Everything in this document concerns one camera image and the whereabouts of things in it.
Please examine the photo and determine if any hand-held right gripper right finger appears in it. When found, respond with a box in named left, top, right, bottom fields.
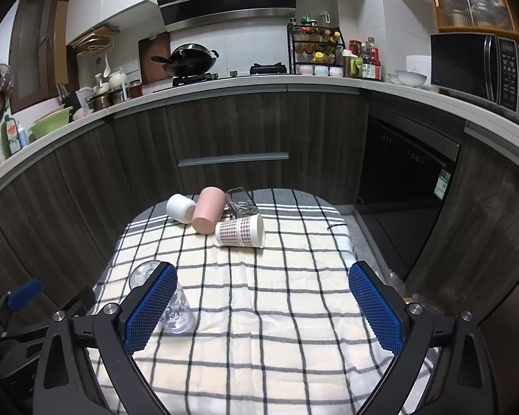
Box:
left=348, top=260, right=501, bottom=415

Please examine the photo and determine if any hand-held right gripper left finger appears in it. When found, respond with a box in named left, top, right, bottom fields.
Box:
left=32, top=260, right=178, bottom=415

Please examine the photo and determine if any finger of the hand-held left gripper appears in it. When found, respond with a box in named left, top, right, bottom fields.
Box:
left=0, top=279, right=46, bottom=325
left=67, top=285, right=97, bottom=318

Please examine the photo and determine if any clear printed glass cup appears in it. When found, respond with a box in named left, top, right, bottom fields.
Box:
left=129, top=260, right=195, bottom=335

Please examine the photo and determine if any white cup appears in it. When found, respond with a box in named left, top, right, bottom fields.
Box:
left=166, top=194, right=198, bottom=224

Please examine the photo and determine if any pink cup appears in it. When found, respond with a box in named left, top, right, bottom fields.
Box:
left=192, top=187, right=227, bottom=236

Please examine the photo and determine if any brown checked paper cup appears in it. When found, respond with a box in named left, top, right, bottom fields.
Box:
left=215, top=213, right=266, bottom=250

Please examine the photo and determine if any clear square glass cup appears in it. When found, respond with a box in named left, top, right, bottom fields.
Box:
left=225, top=187, right=261, bottom=221

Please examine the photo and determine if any black white checked tablecloth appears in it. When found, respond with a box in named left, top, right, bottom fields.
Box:
left=89, top=188, right=443, bottom=415

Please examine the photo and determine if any black built-in dishwasher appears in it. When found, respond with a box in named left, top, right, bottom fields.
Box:
left=356, top=114, right=464, bottom=281

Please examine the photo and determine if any green dish soap bottle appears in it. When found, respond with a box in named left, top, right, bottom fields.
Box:
left=1, top=114, right=22, bottom=157

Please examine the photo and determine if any green plastic basin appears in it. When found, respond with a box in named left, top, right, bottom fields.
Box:
left=29, top=107, right=74, bottom=140

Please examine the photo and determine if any steel cooking pot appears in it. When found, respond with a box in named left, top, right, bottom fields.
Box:
left=88, top=91, right=129, bottom=111

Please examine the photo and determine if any black knife block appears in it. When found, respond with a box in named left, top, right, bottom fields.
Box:
left=56, top=82, right=81, bottom=112

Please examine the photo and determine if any white teapot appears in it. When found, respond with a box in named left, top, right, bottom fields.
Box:
left=108, top=68, right=129, bottom=90

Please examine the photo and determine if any large white bowl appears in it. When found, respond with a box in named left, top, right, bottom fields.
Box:
left=395, top=69, right=429, bottom=87

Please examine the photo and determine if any red label sauce bottle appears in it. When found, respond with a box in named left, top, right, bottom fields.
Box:
left=369, top=47, right=382, bottom=81

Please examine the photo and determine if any brown wooden door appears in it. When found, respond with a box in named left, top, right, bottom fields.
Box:
left=8, top=0, right=72, bottom=114

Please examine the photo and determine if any black wok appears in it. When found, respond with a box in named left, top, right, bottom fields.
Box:
left=151, top=43, right=221, bottom=80

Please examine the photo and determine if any white rice cooker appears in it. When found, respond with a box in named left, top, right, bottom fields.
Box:
left=404, top=54, right=434, bottom=79

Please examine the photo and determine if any dark wooden cutting board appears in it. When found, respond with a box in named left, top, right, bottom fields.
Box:
left=138, top=32, right=173, bottom=85

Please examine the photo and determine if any dark soy sauce bottle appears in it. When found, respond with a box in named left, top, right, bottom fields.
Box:
left=362, top=37, right=375, bottom=79

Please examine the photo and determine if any black microwave oven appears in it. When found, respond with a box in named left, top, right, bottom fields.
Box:
left=430, top=32, right=519, bottom=118

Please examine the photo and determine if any black gas stove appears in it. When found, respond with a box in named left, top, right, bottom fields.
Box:
left=172, top=63, right=291, bottom=87

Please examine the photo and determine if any black spice rack with bottles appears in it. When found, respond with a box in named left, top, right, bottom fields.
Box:
left=287, top=11, right=346, bottom=78

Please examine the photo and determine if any wooden glass-door cabinet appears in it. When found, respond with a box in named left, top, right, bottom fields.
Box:
left=426, top=0, right=519, bottom=34

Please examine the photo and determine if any grey drawer handle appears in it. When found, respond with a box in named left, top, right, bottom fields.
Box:
left=177, top=151, right=290, bottom=168

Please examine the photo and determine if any wooden wall rack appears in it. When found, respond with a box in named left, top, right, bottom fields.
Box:
left=71, top=25, right=120, bottom=55

